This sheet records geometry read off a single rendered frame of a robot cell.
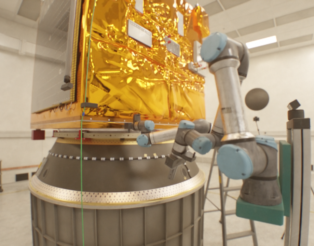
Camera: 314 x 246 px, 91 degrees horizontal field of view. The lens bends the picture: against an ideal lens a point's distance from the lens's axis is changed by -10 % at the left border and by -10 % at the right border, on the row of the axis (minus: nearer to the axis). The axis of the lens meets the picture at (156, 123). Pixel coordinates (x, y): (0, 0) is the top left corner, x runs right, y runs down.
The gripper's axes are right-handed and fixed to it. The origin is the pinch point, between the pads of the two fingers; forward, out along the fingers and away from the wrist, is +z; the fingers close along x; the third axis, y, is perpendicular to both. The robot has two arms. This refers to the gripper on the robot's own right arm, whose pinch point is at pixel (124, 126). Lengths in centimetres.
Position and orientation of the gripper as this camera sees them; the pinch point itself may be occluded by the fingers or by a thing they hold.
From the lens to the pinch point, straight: 144.7
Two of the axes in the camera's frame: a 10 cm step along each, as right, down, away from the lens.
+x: 6.6, 0.4, 7.5
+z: -7.5, 0.3, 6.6
